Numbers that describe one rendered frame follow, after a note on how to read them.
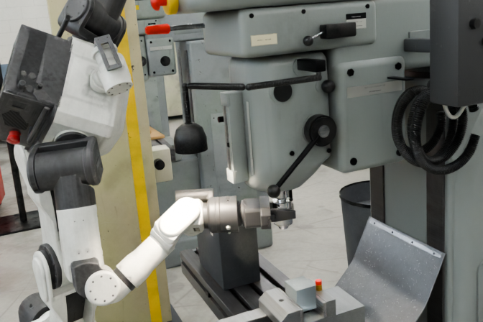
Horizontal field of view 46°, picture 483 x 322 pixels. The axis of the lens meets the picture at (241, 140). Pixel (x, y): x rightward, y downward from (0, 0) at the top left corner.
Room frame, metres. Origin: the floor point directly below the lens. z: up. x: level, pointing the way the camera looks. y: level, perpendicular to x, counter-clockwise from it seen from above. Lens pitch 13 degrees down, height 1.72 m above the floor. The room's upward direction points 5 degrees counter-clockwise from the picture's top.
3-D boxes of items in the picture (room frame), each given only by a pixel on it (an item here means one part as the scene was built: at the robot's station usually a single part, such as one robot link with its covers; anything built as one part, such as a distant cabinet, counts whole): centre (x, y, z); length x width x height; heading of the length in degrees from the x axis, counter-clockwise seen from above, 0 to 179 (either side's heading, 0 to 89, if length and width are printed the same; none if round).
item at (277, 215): (1.28, -0.09, 1.24); 0.06 x 0.02 x 0.03; 89
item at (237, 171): (1.27, 0.02, 1.45); 0.04 x 0.04 x 0.21; 22
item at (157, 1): (1.21, 0.15, 1.76); 0.04 x 0.03 x 0.04; 22
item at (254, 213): (1.31, 0.00, 1.24); 0.13 x 0.12 x 0.10; 179
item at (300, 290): (1.24, -0.11, 1.05); 0.06 x 0.05 x 0.06; 22
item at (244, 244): (1.63, 0.07, 1.04); 0.22 x 0.12 x 0.20; 22
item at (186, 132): (1.20, 0.11, 1.47); 0.07 x 0.07 x 0.06
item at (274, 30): (1.32, -0.13, 1.68); 0.34 x 0.24 x 0.10; 112
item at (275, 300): (1.22, -0.06, 1.03); 0.12 x 0.06 x 0.04; 22
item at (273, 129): (1.31, -0.09, 1.47); 0.21 x 0.19 x 0.32; 22
